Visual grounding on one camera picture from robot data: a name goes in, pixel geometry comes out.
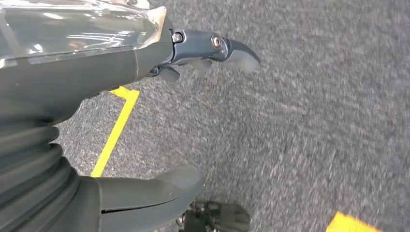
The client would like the yellow floor tape outline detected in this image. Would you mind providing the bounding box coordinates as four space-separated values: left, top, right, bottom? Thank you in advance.
90 86 141 178
325 211 382 232

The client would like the black robot left foot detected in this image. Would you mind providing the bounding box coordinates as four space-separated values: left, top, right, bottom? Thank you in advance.
175 200 251 232

